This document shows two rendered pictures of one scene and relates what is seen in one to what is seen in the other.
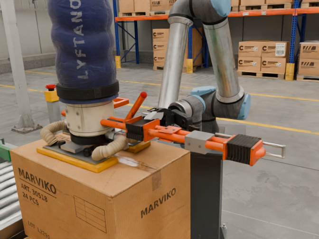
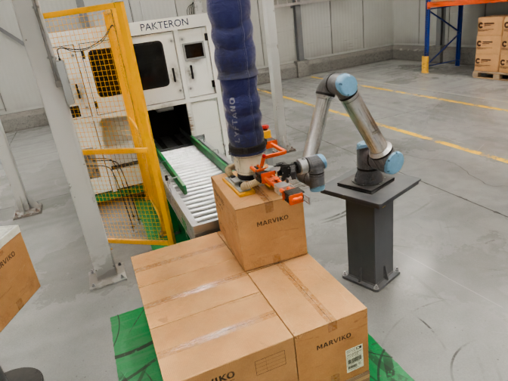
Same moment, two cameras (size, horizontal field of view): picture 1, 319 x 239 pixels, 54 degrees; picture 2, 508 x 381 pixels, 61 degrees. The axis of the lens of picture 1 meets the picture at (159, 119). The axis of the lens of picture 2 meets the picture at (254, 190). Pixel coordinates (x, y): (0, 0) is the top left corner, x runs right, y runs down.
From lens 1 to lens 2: 1.56 m
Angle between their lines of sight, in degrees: 34
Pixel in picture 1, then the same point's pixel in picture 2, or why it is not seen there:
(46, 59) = (337, 60)
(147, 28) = (478, 13)
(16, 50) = (275, 72)
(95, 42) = (243, 122)
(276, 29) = not seen: outside the picture
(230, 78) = (370, 139)
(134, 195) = (251, 212)
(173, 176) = (286, 207)
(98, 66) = (246, 135)
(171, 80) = (310, 140)
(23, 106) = (278, 128)
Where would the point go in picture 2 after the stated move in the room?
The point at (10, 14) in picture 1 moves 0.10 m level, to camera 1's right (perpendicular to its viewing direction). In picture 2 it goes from (272, 38) to (279, 37)
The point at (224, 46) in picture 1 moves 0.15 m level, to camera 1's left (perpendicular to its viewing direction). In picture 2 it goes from (357, 116) to (332, 115)
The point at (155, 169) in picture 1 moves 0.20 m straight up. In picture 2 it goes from (269, 200) to (265, 167)
